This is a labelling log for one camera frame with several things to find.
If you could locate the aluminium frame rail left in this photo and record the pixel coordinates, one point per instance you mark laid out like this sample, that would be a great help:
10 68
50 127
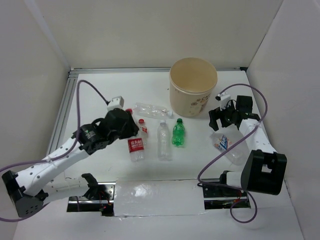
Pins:
63 112

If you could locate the green plastic bottle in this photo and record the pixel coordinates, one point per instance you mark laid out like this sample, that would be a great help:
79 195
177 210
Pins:
178 133

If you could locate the red cola label bottle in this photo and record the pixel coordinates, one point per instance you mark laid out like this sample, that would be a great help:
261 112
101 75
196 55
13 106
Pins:
143 129

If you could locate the clear bottle white cap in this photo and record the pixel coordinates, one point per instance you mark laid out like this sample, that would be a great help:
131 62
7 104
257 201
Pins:
164 152

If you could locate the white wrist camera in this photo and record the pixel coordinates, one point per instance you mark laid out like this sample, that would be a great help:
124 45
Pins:
223 99
115 103

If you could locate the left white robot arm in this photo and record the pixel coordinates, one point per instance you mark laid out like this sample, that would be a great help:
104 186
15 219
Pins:
33 188

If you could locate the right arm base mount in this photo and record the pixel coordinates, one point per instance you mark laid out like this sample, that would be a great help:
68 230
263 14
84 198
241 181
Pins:
218 197

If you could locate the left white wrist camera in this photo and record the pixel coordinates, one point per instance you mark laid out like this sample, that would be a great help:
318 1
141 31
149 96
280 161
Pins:
115 103

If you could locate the aluminium frame rail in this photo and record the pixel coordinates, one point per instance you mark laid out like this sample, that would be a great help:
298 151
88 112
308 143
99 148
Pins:
77 71
63 112

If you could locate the aluminium frame rail back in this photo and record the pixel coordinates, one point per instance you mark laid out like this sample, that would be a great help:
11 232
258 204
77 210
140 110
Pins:
77 71

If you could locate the blue label clear bottle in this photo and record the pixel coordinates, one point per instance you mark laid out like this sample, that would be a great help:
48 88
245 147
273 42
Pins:
223 142

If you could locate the crushed clear bottle blue-white cap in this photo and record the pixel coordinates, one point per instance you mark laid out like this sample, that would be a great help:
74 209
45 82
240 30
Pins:
152 111

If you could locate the beige paper bucket bin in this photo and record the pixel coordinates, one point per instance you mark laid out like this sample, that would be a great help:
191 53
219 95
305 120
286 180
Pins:
192 81

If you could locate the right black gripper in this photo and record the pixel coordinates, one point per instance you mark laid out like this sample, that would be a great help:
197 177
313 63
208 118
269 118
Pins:
216 114

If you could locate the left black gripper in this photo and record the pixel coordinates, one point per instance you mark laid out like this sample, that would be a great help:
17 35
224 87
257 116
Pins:
132 128

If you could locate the red cap red label bottle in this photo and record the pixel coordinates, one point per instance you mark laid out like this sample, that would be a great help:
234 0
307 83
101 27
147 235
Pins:
136 144

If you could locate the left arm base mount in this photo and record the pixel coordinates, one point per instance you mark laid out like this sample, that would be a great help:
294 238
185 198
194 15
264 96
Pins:
101 202

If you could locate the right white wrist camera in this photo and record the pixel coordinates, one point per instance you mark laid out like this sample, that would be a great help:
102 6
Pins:
223 99

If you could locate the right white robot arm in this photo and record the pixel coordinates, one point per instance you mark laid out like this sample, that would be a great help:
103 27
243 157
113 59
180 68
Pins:
264 167

